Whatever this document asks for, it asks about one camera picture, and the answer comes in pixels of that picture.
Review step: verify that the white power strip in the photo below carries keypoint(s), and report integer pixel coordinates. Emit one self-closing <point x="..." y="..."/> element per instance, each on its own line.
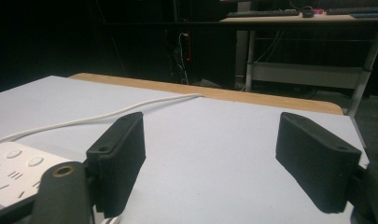
<point x="12" y="172"/>

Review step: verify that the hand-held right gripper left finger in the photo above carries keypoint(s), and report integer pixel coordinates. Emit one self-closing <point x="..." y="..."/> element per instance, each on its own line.
<point x="116" y="165"/>

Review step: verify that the white table mat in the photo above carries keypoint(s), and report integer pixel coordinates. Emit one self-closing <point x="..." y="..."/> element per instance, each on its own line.
<point x="205" y="149"/>

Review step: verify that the black computer mouse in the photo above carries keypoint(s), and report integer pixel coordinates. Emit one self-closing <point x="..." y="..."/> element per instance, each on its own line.
<point x="307" y="12"/>

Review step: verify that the wooden desk with metal legs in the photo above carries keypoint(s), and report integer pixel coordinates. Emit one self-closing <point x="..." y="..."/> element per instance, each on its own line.
<point x="305" y="46"/>

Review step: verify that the black keyboard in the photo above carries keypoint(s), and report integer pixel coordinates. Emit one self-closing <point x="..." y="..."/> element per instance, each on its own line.
<point x="263" y="13"/>

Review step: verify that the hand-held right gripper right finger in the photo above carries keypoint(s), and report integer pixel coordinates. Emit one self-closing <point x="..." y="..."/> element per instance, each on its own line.
<point x="314" y="161"/>

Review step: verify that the dark keyboard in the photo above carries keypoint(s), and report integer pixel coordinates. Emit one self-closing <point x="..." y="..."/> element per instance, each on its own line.
<point x="356" y="11"/>

